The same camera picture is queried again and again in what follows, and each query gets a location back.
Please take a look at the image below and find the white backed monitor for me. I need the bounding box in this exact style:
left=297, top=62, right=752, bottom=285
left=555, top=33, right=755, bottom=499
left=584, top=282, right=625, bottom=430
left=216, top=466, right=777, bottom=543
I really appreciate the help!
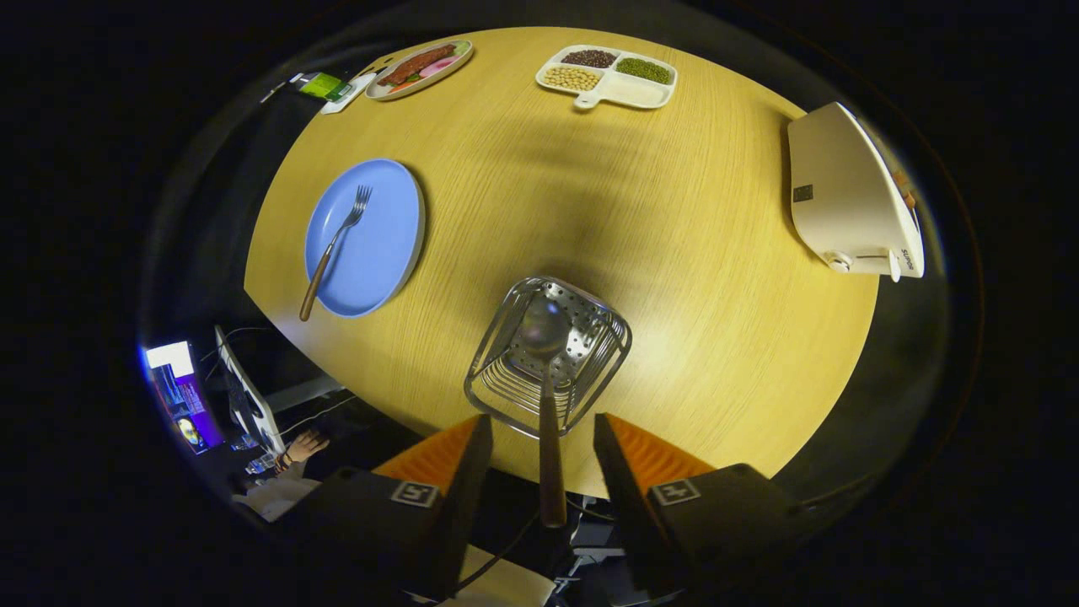
left=213, top=325, right=287, bottom=456

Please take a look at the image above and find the wooden handled metal fork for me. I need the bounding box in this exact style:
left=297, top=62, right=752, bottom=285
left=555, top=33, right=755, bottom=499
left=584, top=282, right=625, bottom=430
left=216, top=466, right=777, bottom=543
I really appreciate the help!
left=298, top=185, right=373, bottom=323

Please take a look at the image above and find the oval plate with food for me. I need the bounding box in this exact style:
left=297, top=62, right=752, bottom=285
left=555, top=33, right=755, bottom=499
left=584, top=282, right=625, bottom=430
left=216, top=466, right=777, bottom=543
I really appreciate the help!
left=364, top=39, right=475, bottom=102

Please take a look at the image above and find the wooden handled metal spoon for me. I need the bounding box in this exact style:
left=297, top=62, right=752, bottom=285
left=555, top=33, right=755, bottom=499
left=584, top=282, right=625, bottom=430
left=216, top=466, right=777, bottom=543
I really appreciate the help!
left=516, top=295, right=574, bottom=529

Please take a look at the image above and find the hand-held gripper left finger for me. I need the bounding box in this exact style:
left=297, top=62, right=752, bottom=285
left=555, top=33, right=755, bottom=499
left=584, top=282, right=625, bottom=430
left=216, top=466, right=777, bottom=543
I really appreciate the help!
left=278, top=413, right=494, bottom=604

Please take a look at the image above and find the lit computer monitor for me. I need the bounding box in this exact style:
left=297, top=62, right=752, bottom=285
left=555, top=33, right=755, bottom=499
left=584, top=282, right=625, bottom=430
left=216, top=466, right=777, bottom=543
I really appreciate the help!
left=143, top=340, right=227, bottom=456

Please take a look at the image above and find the white square coaster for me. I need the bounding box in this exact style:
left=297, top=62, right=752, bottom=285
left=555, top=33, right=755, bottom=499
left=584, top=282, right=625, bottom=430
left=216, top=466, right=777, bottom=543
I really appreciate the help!
left=320, top=73, right=378, bottom=115

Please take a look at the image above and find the white paper sheet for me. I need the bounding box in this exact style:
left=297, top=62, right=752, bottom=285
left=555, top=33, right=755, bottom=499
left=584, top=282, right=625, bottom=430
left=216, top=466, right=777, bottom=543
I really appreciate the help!
left=438, top=544, right=557, bottom=607

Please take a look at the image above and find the green drink bottle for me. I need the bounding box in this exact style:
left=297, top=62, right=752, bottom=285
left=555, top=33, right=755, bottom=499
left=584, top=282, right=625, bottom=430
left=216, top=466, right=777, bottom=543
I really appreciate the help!
left=291, top=72, right=353, bottom=102

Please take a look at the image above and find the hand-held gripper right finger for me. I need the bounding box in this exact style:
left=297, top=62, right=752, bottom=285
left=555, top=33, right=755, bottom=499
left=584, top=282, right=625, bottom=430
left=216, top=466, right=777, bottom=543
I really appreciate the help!
left=593, top=412, right=812, bottom=602

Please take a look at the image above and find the white toaster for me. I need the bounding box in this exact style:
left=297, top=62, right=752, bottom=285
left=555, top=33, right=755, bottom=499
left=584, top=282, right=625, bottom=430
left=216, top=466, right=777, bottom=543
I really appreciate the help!
left=787, top=101, right=926, bottom=283

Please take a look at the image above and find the metal wire cutlery rack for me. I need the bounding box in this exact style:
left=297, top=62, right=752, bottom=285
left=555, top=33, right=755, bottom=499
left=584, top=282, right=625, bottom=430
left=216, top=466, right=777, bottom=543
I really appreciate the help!
left=464, top=276, right=633, bottom=439

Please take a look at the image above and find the yellow beans heap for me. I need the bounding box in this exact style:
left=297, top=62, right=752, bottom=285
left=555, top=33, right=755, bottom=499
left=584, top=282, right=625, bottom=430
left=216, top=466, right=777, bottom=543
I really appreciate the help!
left=544, top=66, right=601, bottom=92

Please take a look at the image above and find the green beans heap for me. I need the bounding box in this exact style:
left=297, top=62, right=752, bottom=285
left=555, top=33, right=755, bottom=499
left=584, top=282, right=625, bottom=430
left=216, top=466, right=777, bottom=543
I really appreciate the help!
left=615, top=56, right=673, bottom=84

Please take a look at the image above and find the white divided dish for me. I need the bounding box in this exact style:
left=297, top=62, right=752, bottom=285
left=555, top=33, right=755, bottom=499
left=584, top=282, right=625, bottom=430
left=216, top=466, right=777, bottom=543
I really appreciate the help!
left=535, top=45, right=678, bottom=110

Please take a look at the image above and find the blue round plate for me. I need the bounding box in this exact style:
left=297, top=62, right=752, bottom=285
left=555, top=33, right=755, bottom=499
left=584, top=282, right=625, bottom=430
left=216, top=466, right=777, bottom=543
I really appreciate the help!
left=303, top=158, right=426, bottom=320

